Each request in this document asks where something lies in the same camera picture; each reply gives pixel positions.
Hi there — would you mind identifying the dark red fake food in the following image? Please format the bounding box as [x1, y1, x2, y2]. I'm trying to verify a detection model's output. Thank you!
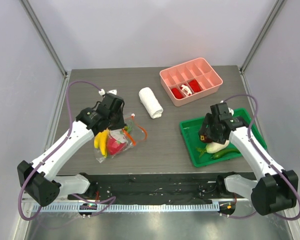
[199, 135, 213, 144]

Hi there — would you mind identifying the white fake radish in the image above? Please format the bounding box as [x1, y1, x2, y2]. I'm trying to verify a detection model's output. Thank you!
[195, 140, 230, 158]

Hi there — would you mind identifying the green fake chili pepper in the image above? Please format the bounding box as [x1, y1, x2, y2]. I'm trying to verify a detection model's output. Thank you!
[211, 148, 240, 160]

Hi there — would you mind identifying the clear orange zip top bag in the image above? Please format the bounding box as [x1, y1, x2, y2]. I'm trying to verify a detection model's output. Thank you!
[93, 113, 148, 163]

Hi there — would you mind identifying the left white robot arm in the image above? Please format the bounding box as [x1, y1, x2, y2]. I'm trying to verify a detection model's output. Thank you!
[17, 93, 126, 207]

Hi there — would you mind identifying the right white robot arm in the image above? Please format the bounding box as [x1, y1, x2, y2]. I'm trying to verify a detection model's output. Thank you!
[198, 102, 299, 216]

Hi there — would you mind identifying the yellow fake banana bunch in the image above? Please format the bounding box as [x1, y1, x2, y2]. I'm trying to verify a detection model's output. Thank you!
[93, 129, 109, 158]

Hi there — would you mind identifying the red white fake food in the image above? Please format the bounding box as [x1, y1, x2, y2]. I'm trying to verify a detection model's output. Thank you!
[179, 84, 193, 97]

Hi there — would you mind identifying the red fake food piece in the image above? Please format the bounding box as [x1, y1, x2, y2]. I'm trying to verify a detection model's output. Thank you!
[188, 79, 202, 93]

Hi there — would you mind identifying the green plastic tray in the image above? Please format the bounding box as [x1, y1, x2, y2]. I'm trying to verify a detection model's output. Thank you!
[179, 108, 268, 168]

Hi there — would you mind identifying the rolled white towel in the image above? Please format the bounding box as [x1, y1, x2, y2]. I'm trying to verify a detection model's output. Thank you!
[138, 87, 164, 119]

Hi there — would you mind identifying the pink compartment tray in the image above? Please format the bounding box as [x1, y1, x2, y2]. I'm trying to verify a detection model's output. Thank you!
[159, 57, 223, 107]

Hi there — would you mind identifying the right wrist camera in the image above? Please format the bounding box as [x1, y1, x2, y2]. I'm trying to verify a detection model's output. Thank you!
[219, 100, 234, 116]

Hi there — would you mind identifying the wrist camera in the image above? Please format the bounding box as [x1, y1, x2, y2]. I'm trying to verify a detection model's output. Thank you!
[219, 100, 234, 116]
[98, 88, 118, 96]

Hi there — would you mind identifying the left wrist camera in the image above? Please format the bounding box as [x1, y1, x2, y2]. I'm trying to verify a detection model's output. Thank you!
[98, 88, 118, 96]

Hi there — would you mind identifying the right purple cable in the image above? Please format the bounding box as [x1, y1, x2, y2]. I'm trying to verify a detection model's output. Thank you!
[219, 94, 300, 221]

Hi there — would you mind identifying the purple cable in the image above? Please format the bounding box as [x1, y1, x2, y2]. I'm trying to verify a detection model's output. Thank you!
[17, 80, 117, 221]
[219, 94, 300, 221]

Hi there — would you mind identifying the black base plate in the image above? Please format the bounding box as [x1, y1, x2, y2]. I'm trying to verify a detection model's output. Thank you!
[64, 173, 246, 201]

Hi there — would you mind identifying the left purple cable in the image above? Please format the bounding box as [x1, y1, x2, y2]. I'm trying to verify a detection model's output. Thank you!
[17, 80, 117, 221]

